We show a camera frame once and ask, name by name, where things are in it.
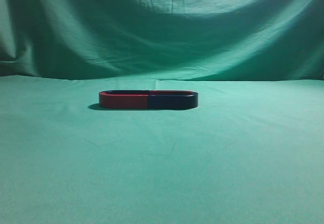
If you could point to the blue-fronted horseshoe magnet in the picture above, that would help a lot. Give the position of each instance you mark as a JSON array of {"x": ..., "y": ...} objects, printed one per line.
[{"x": 172, "y": 99}]

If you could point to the left red-fronted horseshoe magnet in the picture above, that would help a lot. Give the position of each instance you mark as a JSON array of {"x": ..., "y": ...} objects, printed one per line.
[{"x": 124, "y": 99}]

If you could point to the green cloth backdrop and cover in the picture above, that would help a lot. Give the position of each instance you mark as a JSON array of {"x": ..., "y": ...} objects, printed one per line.
[{"x": 251, "y": 152}]

